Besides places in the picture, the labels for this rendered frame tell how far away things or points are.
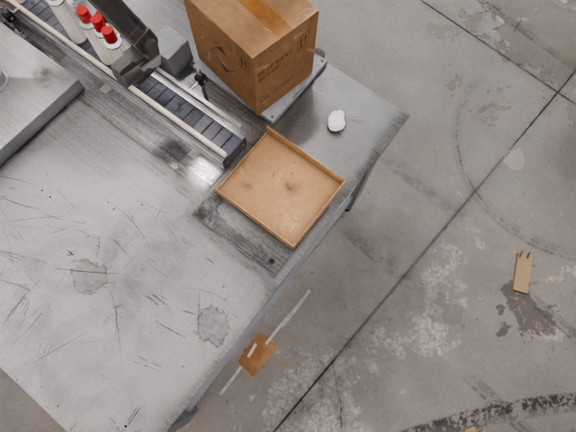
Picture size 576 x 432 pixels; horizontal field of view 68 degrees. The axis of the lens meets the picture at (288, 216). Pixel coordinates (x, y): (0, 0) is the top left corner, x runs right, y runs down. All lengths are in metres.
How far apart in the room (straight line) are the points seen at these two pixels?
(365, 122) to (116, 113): 0.80
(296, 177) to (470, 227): 1.24
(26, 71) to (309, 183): 0.97
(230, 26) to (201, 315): 0.78
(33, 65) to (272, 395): 1.56
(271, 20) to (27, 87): 0.81
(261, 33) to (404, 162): 1.34
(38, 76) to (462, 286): 1.94
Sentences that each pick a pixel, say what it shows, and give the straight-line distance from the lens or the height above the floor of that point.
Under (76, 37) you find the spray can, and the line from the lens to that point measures 1.62.
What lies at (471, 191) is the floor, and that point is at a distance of 2.40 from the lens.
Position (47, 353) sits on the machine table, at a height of 0.83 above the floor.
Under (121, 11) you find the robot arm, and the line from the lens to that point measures 1.13.
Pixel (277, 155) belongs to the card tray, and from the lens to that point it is 1.33.
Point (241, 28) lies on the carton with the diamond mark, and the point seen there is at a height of 1.12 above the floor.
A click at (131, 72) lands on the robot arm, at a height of 1.09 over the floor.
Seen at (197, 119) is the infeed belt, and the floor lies 0.88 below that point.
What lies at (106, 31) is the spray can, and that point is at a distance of 1.35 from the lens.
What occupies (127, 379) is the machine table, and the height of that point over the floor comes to 0.83.
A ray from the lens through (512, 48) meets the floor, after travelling 3.00.
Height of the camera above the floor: 2.02
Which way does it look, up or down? 71 degrees down
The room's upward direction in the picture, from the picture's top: 3 degrees clockwise
